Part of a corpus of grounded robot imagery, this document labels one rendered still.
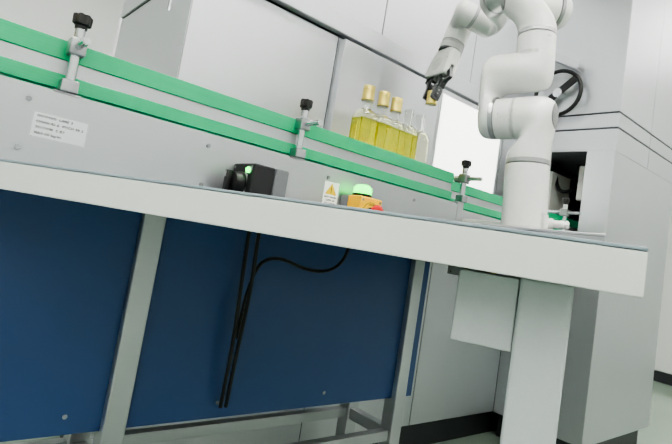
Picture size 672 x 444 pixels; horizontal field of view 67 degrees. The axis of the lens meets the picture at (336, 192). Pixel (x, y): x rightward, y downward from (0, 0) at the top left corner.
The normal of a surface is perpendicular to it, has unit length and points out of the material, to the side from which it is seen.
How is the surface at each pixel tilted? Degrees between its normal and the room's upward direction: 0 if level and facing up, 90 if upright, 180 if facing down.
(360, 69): 90
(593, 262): 90
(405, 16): 90
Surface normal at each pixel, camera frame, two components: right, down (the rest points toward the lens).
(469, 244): -0.36, -0.15
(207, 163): 0.65, 0.04
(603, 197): -0.75, -0.18
